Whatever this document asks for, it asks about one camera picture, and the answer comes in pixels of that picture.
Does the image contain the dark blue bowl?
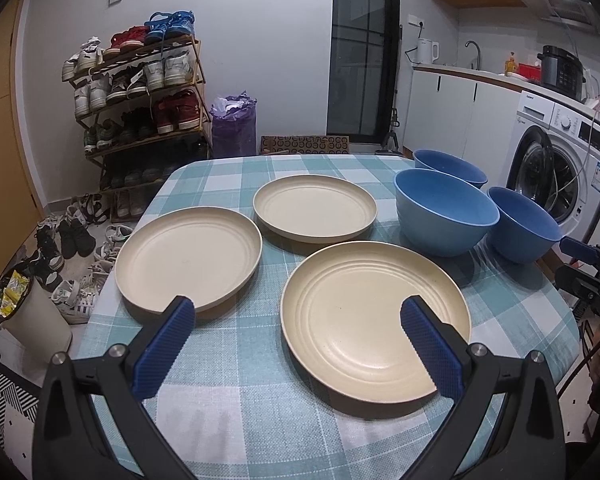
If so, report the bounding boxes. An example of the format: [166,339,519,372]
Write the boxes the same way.
[413,148,488,188]
[486,186,564,264]

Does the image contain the large beige plate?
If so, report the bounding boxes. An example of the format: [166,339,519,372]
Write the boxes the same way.
[280,240,471,404]

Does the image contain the large light blue bowl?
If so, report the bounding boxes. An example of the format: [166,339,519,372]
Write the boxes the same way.
[393,168,500,258]

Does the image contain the white kitchen base cabinets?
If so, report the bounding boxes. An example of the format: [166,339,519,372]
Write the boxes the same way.
[403,70,520,184]

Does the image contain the kitchen faucet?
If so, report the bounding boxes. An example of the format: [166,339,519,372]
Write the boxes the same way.
[462,39,482,71]

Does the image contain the white washing machine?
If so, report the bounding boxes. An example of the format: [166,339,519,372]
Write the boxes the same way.
[498,91,600,242]

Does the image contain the white trash bin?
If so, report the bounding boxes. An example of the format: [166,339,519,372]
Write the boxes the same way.
[0,266,72,363]

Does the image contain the black pressure cooker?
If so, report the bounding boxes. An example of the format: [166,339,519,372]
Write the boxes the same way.
[536,46,584,101]

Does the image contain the red container on counter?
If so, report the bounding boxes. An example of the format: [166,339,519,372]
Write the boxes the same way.
[517,63,542,82]

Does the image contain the vacuum cleaner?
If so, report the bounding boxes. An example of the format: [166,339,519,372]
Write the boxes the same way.
[375,25,403,156]

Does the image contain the patterned cardboard box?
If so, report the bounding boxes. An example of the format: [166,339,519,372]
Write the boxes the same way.
[260,136,350,155]

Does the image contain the wooden shoe rack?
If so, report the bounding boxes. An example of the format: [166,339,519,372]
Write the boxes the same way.
[62,35,212,221]

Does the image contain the purple bag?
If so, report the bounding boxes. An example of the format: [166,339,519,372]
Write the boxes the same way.
[210,92,257,158]

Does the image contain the white electric kettle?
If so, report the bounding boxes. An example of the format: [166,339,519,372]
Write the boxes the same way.
[416,38,440,65]

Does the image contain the range hood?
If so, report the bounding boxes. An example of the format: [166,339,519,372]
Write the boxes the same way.
[520,0,596,29]

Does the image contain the black glass door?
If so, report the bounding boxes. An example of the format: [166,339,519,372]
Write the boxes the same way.
[326,0,400,144]

